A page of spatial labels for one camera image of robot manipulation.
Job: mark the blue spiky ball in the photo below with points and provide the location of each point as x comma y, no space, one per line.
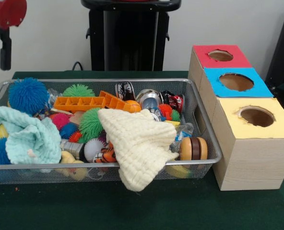
27,94

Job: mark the clear mesh bin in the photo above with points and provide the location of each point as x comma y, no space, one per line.
36,177

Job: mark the wooden yo-yo toy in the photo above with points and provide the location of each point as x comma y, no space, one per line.
193,148

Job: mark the green fuzzy googly-eyed toy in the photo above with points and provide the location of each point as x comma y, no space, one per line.
91,124

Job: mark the dark green table cloth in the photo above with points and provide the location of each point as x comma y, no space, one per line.
132,208

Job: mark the orange tiger plush toy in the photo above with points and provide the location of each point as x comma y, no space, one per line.
107,154

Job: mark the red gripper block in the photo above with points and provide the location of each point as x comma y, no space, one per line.
5,12

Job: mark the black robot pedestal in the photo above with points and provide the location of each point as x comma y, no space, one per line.
132,48

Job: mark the crushed red soda can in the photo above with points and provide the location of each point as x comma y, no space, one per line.
173,100

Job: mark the mint green waffle cloth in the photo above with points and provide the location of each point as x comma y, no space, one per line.
29,141

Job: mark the bright green spiky ball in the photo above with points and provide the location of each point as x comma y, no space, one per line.
78,91

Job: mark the cream waffle cloth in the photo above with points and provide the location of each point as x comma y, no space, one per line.
137,143

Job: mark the wooden box with three holes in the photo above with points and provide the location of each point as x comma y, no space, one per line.
252,163

